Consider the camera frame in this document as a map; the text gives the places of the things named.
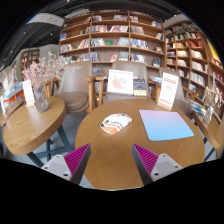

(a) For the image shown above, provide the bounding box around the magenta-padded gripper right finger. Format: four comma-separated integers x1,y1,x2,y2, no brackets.
131,143,184,186

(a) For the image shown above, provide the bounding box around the wide wooden bookshelf unit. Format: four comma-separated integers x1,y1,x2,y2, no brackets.
58,11,166,69

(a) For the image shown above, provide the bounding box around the glass vase with pink blossoms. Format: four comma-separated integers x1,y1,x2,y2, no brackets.
21,52,68,113

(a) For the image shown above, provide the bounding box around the white orange patterned computer mouse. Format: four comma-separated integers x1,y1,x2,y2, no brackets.
99,113,133,135

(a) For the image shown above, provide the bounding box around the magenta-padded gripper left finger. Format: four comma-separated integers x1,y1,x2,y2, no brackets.
40,143,92,186

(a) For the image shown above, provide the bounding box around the glass vase with dried flowers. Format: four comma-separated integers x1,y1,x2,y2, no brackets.
201,73,224,125

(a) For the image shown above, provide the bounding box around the pink blue gradient mouse pad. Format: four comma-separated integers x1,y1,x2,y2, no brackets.
138,109,195,142

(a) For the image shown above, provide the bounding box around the white hanging ceiling panel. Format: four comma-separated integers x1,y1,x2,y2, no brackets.
26,12,65,28

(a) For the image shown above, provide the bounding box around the small distant bookshelf unit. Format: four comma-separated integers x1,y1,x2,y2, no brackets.
19,48,41,73

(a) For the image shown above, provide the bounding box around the round wooden side table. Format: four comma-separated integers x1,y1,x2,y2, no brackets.
3,96,73,168

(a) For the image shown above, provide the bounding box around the white framed floral picture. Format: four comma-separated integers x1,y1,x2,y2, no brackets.
106,69,135,96

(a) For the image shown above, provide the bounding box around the stack of colourful books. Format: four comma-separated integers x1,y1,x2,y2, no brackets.
188,99,208,117

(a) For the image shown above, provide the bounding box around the dark covered book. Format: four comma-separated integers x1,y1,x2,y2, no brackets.
133,78,148,97

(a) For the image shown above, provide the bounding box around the curved wooden bookshelf unit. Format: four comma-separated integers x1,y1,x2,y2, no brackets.
164,19,224,116

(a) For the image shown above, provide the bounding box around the white sign on wooden base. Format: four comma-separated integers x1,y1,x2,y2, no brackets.
156,71,180,112

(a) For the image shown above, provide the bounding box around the small white red sign card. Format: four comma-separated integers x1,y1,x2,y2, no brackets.
21,79,36,108

